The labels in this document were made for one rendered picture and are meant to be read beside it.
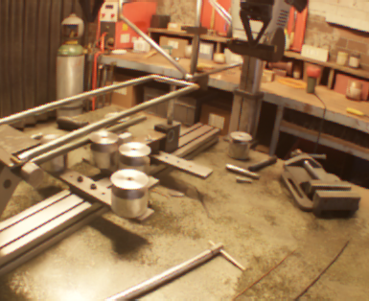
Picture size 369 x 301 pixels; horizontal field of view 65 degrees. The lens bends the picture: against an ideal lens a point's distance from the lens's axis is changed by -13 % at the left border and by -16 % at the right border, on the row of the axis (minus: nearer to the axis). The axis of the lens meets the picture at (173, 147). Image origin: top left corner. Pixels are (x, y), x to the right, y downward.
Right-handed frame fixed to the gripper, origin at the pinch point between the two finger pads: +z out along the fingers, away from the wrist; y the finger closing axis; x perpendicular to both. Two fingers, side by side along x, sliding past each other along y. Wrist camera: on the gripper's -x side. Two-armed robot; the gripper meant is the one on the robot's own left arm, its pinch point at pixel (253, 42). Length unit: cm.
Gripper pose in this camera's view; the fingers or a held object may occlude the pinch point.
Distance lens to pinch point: 72.9
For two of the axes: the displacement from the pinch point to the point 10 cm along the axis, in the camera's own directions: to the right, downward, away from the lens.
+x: -9.4, -2.1, 2.7
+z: -0.6, 8.8, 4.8
